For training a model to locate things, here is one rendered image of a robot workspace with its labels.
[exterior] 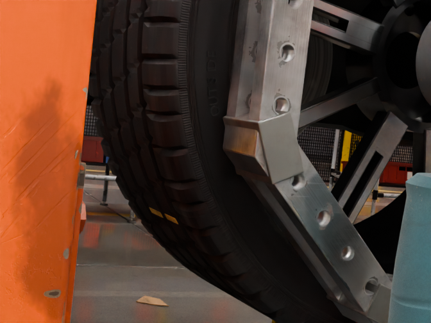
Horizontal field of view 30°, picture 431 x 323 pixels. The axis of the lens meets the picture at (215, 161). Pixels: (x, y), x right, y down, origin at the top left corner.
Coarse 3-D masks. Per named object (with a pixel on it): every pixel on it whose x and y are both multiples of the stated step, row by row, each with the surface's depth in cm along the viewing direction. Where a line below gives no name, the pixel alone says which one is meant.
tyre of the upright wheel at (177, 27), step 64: (128, 0) 80; (192, 0) 72; (128, 64) 79; (192, 64) 73; (128, 128) 82; (192, 128) 73; (128, 192) 91; (192, 192) 75; (192, 256) 87; (256, 256) 78; (320, 320) 83
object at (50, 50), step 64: (0, 0) 41; (64, 0) 42; (0, 64) 41; (64, 64) 43; (0, 128) 42; (64, 128) 43; (0, 192) 42; (64, 192) 44; (0, 256) 43; (64, 256) 44; (0, 320) 43; (64, 320) 45
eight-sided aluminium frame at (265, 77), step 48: (240, 0) 71; (288, 0) 72; (240, 48) 71; (288, 48) 68; (240, 96) 71; (288, 96) 68; (240, 144) 70; (288, 144) 68; (288, 192) 69; (336, 240) 72; (336, 288) 78; (384, 288) 75
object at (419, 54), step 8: (424, 32) 81; (424, 40) 81; (424, 48) 81; (416, 56) 82; (424, 56) 80; (416, 64) 82; (424, 64) 80; (416, 72) 82; (424, 72) 81; (424, 80) 81; (424, 88) 82; (424, 96) 82
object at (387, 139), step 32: (320, 0) 81; (384, 0) 85; (416, 0) 86; (320, 32) 81; (352, 32) 83; (384, 32) 85; (416, 32) 92; (352, 64) 88; (384, 64) 90; (352, 96) 84; (384, 96) 86; (416, 96) 93; (384, 128) 86; (416, 128) 88; (352, 160) 86; (384, 160) 87; (416, 160) 90; (352, 192) 87; (384, 224) 109; (384, 256) 97
